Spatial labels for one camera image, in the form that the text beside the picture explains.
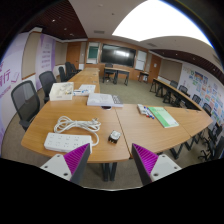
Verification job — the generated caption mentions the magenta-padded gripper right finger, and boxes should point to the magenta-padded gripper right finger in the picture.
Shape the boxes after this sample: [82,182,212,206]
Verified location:
[131,142,183,186]

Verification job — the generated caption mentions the large bright ceiling light panel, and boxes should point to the large bright ceiling light panel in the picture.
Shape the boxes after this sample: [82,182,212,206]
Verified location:
[111,0,213,48]

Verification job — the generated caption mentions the narrow purple wall banner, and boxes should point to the narrow purple wall banner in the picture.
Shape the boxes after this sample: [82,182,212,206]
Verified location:
[34,33,57,92]

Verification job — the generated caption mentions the green booklet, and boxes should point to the green booklet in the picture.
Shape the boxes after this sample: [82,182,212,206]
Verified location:
[147,106,180,129]

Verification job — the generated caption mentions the white whiteboard eraser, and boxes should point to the white whiteboard eraser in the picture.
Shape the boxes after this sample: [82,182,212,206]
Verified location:
[136,103,148,116]

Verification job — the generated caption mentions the dark lectern desk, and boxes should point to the dark lectern desk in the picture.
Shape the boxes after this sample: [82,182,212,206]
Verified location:
[103,66,131,86]

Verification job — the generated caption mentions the small dark side desk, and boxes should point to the small dark side desk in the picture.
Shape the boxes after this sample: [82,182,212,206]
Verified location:
[138,70,150,84]

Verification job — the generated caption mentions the row of black chairs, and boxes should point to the row of black chairs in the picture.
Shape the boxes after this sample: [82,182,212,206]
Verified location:
[168,79,224,163]

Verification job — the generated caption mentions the whiteboard with green sheet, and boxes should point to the whiteboard with green sheet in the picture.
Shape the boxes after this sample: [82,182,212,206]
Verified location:
[86,41,101,65]

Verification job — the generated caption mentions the white power strip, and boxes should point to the white power strip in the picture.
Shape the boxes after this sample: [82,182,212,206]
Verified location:
[43,132,94,154]

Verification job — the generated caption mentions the large black wall screen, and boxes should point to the large black wall screen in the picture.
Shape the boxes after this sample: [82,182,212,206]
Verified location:
[100,43,137,68]

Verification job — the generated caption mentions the brown wooden door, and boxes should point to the brown wooden door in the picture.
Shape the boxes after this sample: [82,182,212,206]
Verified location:
[65,43,82,70]
[148,54,163,84]

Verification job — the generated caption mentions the white papers with blue packet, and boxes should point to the white papers with blue packet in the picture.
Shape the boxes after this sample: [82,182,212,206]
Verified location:
[72,83,97,97]

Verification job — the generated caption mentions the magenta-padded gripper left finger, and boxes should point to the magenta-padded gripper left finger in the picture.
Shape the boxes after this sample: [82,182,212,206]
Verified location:
[39,142,92,185]

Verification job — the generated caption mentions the group of black office chairs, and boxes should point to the group of black office chairs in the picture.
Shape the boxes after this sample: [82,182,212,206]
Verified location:
[57,61,82,83]

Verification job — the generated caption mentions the blue marker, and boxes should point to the blue marker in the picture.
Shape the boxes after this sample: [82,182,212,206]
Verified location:
[144,106,156,120]

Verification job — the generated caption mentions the long wooden side table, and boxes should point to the long wooden side table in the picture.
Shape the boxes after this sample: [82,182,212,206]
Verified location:
[149,78,204,111]

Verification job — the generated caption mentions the colourful wall poster display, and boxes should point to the colourful wall poster display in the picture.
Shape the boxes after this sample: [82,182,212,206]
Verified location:
[178,64,224,124]

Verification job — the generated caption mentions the white open cardboard box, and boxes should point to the white open cardboard box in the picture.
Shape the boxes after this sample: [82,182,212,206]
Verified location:
[48,81,75,102]

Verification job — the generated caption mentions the thick white book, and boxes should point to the thick white book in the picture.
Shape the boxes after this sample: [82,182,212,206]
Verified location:
[86,92,125,108]

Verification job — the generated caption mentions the black mesh office chair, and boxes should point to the black mesh office chair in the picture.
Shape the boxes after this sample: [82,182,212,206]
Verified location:
[10,79,41,132]
[38,70,58,104]

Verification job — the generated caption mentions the plain white whiteboard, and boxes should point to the plain white whiteboard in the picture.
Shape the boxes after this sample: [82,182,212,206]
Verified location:
[134,49,148,72]

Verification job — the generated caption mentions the black charger with orange ports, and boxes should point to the black charger with orange ports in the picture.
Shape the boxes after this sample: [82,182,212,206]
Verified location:
[107,129,122,145]

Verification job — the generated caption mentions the white power strip cable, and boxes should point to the white power strip cable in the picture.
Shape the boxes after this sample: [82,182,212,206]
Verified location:
[53,115,102,148]

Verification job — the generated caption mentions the wide purple wall banner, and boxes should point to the wide purple wall banner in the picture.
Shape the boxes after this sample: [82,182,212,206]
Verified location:
[0,31,29,148]

